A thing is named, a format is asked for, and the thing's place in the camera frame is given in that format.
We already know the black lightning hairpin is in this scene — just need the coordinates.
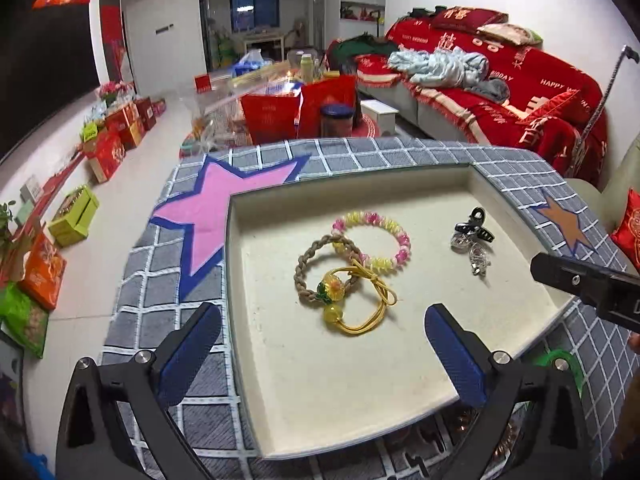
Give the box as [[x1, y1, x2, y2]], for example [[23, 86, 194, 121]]
[[405, 452, 431, 476]]

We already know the red embroidered cushion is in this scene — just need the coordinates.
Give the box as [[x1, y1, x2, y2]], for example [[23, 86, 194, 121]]
[[610, 202, 640, 261]]

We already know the silver tripod pole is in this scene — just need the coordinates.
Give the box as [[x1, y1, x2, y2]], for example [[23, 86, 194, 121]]
[[565, 45, 640, 178]]

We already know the potted green plant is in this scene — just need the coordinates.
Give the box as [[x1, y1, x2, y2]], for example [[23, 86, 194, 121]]
[[0, 200, 18, 241]]

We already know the blue lidded jar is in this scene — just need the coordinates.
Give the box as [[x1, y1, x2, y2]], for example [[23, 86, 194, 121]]
[[320, 104, 355, 138]]

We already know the clear hair claw clip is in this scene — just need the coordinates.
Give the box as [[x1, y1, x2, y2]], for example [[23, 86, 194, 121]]
[[469, 242, 492, 277]]

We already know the white dining table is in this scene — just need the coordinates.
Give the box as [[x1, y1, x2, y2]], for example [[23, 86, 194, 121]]
[[243, 32, 286, 51]]

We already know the grey-green jewelry tray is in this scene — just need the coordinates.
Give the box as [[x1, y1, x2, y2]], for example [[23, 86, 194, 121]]
[[225, 162, 581, 461]]

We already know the red printed pillow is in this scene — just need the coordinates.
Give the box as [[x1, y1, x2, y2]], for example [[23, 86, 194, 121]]
[[431, 6, 496, 32]]

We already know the clear plastic wrap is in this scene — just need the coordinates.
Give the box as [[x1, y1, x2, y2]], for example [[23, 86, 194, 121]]
[[192, 67, 301, 151]]

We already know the yellow beaded hair tie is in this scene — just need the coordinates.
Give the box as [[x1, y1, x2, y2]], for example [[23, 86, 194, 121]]
[[315, 257, 403, 337]]

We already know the green gift box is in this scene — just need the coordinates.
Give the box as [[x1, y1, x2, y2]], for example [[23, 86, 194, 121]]
[[48, 185, 100, 247]]

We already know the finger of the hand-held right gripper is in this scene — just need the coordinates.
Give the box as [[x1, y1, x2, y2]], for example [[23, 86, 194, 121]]
[[530, 252, 640, 333]]

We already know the dark green clothing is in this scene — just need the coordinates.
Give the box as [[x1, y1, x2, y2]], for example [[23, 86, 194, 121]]
[[327, 34, 396, 68]]

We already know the red wall banner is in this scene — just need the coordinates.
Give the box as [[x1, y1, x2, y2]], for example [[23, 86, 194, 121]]
[[100, 2, 126, 83]]

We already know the grey checkered star tablecloth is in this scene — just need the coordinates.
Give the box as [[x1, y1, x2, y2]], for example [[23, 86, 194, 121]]
[[100, 137, 636, 480]]

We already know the black claw hair clip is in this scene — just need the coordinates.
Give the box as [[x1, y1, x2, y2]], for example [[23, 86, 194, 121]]
[[452, 206, 495, 243]]

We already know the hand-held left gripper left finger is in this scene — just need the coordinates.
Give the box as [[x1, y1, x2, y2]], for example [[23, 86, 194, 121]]
[[55, 302, 222, 480]]

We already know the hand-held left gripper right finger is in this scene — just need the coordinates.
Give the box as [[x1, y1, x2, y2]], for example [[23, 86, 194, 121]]
[[424, 304, 593, 480]]

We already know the braided rope bracelet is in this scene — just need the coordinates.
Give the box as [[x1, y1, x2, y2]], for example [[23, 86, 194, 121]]
[[293, 234, 361, 306]]

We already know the floral beige pillow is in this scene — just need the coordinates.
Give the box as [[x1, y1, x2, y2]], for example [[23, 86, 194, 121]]
[[477, 22, 543, 47]]

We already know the light blue blanket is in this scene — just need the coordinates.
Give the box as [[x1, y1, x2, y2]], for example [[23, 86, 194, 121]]
[[387, 50, 511, 103]]

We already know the red gift bag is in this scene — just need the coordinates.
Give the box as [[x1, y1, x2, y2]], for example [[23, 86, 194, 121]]
[[240, 75, 357, 145]]

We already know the tissue box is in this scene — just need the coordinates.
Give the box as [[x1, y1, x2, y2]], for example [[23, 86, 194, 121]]
[[235, 50, 273, 68]]

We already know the green translucent bangle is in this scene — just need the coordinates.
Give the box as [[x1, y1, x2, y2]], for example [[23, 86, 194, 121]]
[[532, 349, 583, 396]]

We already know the black television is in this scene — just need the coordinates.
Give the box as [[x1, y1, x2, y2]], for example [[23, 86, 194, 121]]
[[0, 2, 101, 161]]

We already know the pastel flower bead bracelet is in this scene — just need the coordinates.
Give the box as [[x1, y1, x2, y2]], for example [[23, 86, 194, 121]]
[[331, 210, 412, 272]]

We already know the green snack bag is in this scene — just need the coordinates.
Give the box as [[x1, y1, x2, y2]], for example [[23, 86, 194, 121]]
[[0, 282, 49, 359]]

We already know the stack of red gift boxes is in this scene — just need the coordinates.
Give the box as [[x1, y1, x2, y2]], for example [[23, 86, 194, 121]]
[[82, 97, 168, 183]]

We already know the white footstool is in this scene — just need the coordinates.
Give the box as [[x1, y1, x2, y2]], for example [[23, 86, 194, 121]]
[[360, 100, 398, 136]]

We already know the dark window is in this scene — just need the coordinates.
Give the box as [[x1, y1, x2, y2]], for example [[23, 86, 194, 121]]
[[230, 0, 279, 31]]

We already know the pink flower bouquet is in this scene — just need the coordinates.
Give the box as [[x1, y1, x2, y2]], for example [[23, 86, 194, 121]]
[[97, 81, 136, 106]]

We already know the sofa with red cover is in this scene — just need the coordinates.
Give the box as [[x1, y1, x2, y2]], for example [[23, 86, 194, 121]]
[[355, 7, 608, 186]]

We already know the brown wooden bead bracelet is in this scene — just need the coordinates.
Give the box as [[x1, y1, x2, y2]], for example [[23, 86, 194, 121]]
[[447, 407, 521, 461]]

